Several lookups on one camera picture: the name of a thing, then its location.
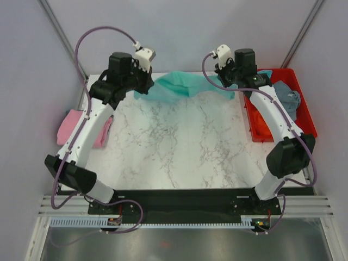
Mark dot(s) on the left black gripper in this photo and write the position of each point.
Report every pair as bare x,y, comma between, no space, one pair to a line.
148,77

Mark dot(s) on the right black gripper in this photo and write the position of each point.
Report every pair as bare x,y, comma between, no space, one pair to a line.
229,63

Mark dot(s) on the teal t shirt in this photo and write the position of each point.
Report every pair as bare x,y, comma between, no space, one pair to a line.
177,85

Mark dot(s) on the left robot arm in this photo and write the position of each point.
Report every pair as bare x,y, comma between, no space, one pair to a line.
68,166

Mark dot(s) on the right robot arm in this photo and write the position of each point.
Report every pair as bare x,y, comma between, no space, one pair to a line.
293,148

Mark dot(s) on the light blue t shirt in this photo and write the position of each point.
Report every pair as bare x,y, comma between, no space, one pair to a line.
266,72

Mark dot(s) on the grey t shirt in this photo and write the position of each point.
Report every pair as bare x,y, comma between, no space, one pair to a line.
289,98

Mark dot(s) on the orange t shirt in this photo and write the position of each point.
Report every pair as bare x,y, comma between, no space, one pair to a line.
260,125

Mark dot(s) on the pink folded t shirt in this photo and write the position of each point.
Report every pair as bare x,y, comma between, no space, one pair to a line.
69,123

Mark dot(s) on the red plastic bin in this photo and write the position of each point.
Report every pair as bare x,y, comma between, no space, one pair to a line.
304,120

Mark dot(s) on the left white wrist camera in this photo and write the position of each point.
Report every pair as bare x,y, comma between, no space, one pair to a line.
143,57

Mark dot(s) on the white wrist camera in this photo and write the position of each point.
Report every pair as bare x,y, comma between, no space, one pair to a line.
143,57
223,55

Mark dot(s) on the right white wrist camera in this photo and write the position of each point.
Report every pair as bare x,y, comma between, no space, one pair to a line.
223,55

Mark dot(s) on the right corner metal post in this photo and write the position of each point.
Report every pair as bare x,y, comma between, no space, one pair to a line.
312,15

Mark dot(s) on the corner metal post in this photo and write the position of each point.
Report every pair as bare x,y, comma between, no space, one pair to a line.
312,15
44,4

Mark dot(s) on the left corner metal post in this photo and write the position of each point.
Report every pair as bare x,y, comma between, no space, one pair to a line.
44,4

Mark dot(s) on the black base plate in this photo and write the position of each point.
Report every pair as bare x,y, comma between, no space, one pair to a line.
186,205

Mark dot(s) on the right white cable duct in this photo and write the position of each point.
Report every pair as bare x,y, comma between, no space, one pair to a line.
260,222

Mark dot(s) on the white cable duct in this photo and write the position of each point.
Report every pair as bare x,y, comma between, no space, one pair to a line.
88,222
260,222

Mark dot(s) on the left white cable duct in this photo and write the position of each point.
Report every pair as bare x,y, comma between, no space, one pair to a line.
88,222

